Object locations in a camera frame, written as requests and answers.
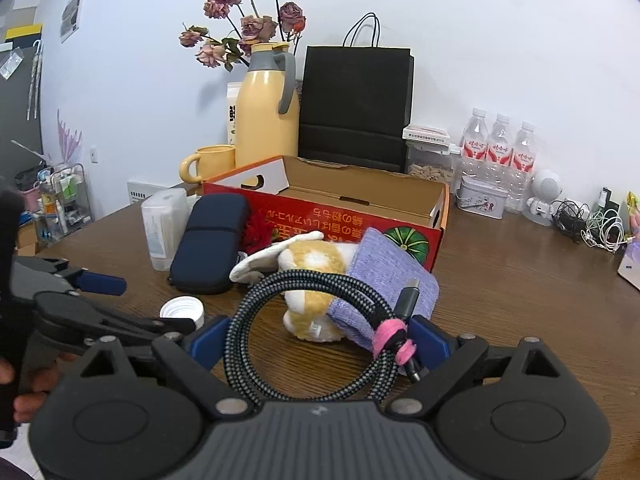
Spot red rose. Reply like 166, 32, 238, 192
242, 210, 288, 256

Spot white vented appliance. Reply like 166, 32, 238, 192
127, 178, 151, 204

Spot small dark charger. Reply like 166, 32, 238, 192
597, 187, 621, 216

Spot white carton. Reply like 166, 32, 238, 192
227, 81, 246, 147

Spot person's left hand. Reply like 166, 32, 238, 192
0, 352, 76, 426

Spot braided charging cable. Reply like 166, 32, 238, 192
224, 269, 423, 403

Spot white robot-shaped speaker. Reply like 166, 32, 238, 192
522, 169, 563, 226

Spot white bottle cap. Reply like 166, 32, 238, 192
160, 296, 205, 328

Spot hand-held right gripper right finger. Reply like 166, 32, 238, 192
385, 315, 568, 417

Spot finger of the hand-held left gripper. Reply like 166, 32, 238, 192
30, 257, 127, 297
35, 292, 197, 356

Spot dried pink flowers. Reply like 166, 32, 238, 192
179, 0, 307, 72

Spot red cardboard box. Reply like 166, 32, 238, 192
202, 155, 450, 276

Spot purple knitted pouch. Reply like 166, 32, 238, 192
327, 227, 441, 376

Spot yellow mug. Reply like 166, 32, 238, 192
180, 145, 236, 184

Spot yellow white plush toy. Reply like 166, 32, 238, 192
277, 240, 361, 343

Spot translucent white plastic box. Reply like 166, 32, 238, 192
141, 189, 190, 272

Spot clear water bottle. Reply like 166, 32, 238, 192
459, 107, 492, 183
507, 121, 540, 215
486, 114, 516, 186

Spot clear food container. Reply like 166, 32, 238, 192
404, 124, 461, 192

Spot yellow thermos jug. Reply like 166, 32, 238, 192
235, 42, 301, 168

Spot white cable tangle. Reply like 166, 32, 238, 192
582, 205, 626, 251

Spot white tin box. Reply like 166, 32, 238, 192
455, 176, 508, 221

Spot purple wall decal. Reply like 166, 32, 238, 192
56, 109, 83, 163

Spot dark wall board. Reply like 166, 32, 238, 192
0, 22, 45, 161

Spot black paper bag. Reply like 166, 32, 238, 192
298, 12, 416, 173

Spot navy zip case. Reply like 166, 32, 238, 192
169, 192, 251, 295

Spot wall poster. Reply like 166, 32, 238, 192
60, 0, 85, 43

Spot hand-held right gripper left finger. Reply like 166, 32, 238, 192
65, 316, 253, 417

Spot white cloth glove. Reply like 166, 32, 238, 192
230, 231, 326, 283

